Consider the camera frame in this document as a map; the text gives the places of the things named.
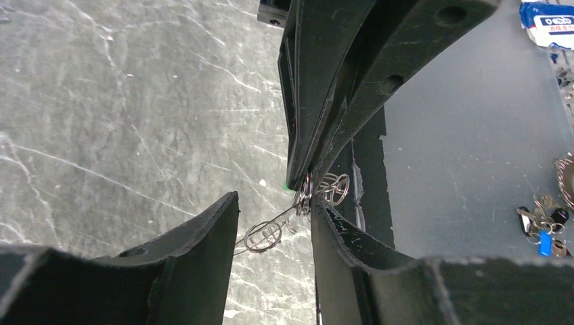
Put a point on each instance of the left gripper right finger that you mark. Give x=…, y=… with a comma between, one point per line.
x=360, y=280

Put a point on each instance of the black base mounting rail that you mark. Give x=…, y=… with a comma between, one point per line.
x=367, y=204

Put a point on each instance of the spare metal keyring band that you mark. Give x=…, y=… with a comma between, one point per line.
x=564, y=176

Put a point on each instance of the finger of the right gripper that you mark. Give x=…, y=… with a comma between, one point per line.
x=322, y=46
x=402, y=38

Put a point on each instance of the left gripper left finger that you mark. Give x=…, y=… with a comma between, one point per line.
x=179, y=277

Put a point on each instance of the blue white tissue pack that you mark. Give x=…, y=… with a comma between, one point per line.
x=548, y=24

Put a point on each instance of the pile of spare keys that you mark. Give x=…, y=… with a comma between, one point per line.
x=545, y=224

